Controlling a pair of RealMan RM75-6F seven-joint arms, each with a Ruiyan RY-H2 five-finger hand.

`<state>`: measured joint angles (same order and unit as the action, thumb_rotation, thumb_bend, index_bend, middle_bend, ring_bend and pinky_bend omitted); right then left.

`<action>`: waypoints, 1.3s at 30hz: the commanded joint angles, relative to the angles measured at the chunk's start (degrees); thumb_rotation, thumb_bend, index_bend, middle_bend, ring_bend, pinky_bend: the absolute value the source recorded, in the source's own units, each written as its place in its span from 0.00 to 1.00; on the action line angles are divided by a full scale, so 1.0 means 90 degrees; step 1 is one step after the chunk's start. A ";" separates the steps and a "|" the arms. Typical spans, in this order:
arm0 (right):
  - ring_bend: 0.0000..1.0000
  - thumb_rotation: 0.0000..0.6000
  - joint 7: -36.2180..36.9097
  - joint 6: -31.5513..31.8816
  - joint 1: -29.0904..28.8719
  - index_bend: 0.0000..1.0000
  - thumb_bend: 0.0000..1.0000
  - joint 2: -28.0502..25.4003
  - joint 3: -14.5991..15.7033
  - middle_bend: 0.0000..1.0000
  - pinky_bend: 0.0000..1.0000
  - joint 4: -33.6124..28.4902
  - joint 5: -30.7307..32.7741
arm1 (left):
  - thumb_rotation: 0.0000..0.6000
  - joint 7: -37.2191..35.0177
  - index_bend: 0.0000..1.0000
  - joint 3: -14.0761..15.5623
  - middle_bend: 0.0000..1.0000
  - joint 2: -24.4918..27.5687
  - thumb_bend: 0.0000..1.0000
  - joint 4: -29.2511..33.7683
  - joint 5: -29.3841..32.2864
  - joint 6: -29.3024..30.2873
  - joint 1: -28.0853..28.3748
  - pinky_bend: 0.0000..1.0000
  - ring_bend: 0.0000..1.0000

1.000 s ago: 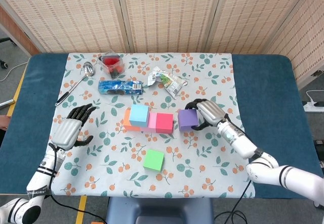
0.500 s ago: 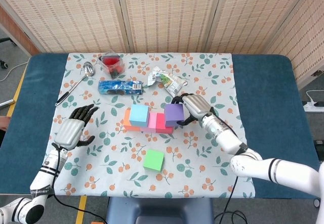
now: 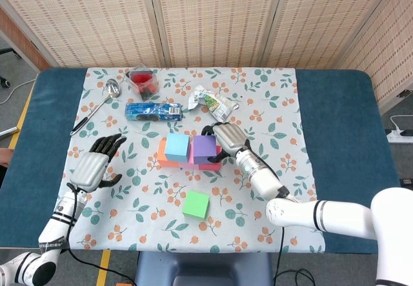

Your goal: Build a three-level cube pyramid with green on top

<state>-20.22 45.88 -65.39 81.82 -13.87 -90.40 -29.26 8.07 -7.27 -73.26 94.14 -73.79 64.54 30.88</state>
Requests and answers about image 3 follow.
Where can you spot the clear box with red items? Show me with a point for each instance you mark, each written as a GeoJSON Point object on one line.
{"type": "Point", "coordinates": [143, 84]}

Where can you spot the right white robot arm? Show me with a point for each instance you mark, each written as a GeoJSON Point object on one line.
{"type": "Point", "coordinates": [264, 179]}

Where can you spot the light blue foam cube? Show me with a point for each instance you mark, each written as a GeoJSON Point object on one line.
{"type": "Point", "coordinates": [177, 146]}

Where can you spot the floral print tablecloth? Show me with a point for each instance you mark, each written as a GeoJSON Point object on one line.
{"type": "Point", "coordinates": [277, 105]}

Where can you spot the bamboo folding screen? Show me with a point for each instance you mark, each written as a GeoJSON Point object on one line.
{"type": "Point", "coordinates": [209, 18]}

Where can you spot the red foam cube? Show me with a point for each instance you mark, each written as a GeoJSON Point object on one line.
{"type": "Point", "coordinates": [209, 167]}

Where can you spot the green foam cube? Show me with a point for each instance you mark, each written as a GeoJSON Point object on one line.
{"type": "Point", "coordinates": [195, 204]}

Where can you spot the pink foam cube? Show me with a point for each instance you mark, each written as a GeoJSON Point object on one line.
{"type": "Point", "coordinates": [188, 166]}

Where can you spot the small orange object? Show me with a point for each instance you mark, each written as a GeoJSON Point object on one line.
{"type": "Point", "coordinates": [124, 284]}

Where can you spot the person in dark clothes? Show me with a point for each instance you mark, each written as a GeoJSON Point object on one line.
{"type": "Point", "coordinates": [4, 157]}

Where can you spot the brass screen hinge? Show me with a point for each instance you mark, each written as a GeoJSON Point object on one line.
{"type": "Point", "coordinates": [405, 94]}

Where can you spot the grey metal bar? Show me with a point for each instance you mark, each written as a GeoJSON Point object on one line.
{"type": "Point", "coordinates": [9, 131]}

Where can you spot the crumpled silver snack bag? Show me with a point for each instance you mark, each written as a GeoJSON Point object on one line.
{"type": "Point", "coordinates": [216, 105]}

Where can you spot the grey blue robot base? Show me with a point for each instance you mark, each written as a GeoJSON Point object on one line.
{"type": "Point", "coordinates": [200, 266]}

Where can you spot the teal table cover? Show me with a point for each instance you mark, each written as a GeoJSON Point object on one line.
{"type": "Point", "coordinates": [338, 137]}

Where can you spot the black office chair base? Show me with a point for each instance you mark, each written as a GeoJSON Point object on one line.
{"type": "Point", "coordinates": [4, 82]}

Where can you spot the small black floor device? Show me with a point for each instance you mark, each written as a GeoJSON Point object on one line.
{"type": "Point", "coordinates": [406, 181]}

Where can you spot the orange foam cube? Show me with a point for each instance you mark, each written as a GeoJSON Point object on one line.
{"type": "Point", "coordinates": [162, 157]}

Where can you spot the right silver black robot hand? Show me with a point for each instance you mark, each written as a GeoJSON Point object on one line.
{"type": "Point", "coordinates": [230, 136]}

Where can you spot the blue cookie package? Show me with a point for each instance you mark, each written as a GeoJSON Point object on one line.
{"type": "Point", "coordinates": [161, 111]}

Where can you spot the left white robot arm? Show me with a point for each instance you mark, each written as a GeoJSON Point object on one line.
{"type": "Point", "coordinates": [61, 215]}

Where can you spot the purple foam cube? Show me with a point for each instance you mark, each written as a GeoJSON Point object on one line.
{"type": "Point", "coordinates": [205, 148]}

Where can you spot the white power strip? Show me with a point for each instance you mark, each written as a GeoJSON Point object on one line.
{"type": "Point", "coordinates": [395, 137]}

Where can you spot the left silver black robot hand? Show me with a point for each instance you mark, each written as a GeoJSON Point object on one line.
{"type": "Point", "coordinates": [88, 171]}

